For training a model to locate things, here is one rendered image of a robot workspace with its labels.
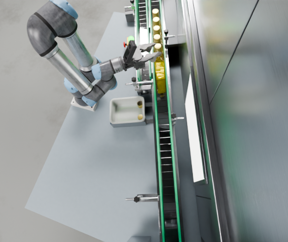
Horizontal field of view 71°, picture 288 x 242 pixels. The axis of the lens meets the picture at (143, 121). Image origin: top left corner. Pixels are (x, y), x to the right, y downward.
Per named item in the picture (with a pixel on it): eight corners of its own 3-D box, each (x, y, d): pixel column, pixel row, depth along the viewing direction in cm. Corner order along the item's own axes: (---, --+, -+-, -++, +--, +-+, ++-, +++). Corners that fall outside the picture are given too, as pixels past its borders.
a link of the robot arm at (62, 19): (80, 78, 134) (27, 8, 83) (96, 63, 137) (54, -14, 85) (93, 88, 131) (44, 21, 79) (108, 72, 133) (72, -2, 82)
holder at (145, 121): (154, 124, 131) (153, 120, 124) (113, 127, 134) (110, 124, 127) (153, 101, 137) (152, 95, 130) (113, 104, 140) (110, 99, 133)
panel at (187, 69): (200, 185, 95) (215, 183, 63) (193, 186, 95) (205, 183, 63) (181, 32, 124) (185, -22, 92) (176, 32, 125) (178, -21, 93)
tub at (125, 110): (146, 125, 132) (144, 121, 123) (113, 127, 134) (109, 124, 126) (145, 101, 137) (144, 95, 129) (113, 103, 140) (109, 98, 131)
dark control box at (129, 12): (136, 21, 161) (135, 13, 153) (127, 23, 162) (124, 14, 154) (136, 14, 164) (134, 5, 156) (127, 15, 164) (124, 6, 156)
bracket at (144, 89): (152, 94, 131) (151, 90, 125) (138, 96, 132) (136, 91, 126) (152, 90, 133) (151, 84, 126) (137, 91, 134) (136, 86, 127)
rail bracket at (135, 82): (154, 89, 125) (152, 78, 113) (127, 91, 126) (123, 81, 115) (154, 85, 126) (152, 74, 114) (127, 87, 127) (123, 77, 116)
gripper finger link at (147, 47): (155, 46, 110) (141, 54, 109) (154, 38, 104) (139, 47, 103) (158, 50, 109) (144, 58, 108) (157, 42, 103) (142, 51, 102)
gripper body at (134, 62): (142, 55, 111) (121, 63, 111) (140, 45, 103) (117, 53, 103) (146, 67, 108) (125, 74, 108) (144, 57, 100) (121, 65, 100)
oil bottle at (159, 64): (165, 79, 127) (164, 58, 106) (156, 80, 127) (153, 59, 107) (164, 71, 128) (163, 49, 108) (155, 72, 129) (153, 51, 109)
